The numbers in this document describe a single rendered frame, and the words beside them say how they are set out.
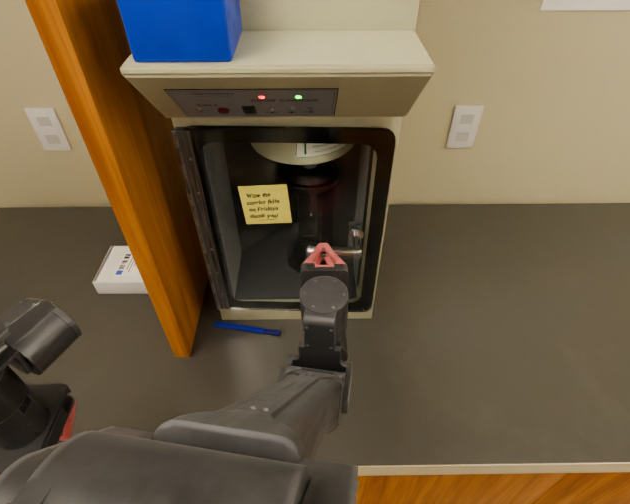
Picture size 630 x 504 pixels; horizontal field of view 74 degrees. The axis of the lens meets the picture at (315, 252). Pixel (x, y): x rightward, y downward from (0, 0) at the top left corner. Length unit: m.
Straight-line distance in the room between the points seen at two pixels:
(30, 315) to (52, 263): 0.67
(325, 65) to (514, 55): 0.72
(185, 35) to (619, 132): 1.13
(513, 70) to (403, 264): 0.51
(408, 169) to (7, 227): 1.09
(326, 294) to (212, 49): 0.28
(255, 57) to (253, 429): 0.38
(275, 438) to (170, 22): 0.39
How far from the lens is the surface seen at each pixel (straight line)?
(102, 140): 0.58
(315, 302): 0.48
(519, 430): 0.87
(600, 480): 1.10
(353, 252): 0.67
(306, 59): 0.48
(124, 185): 0.61
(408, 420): 0.82
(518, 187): 1.34
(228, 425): 0.19
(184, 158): 0.65
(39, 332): 0.55
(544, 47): 1.16
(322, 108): 0.55
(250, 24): 0.57
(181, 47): 0.48
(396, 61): 0.48
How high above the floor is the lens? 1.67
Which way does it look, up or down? 44 degrees down
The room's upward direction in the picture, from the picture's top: straight up
